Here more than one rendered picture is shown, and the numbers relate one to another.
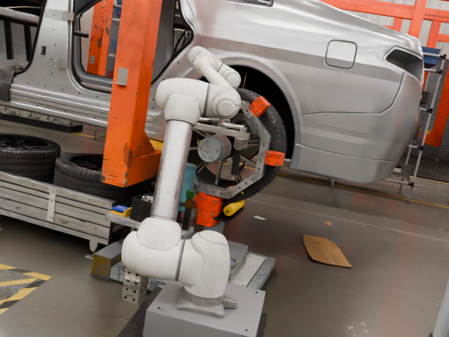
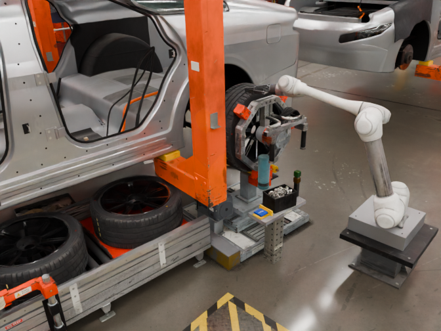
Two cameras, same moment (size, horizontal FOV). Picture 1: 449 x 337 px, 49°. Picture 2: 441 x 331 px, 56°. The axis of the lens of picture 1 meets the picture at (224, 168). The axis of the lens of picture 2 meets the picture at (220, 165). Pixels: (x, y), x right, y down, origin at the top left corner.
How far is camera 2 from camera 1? 304 cm
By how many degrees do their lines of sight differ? 55
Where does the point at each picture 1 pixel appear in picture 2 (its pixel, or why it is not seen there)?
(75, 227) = (184, 255)
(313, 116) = (265, 81)
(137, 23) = (218, 71)
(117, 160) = (219, 184)
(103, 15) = not seen: outside the picture
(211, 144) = (283, 136)
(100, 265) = (233, 259)
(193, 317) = (409, 225)
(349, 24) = (273, 10)
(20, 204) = (132, 277)
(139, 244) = (398, 212)
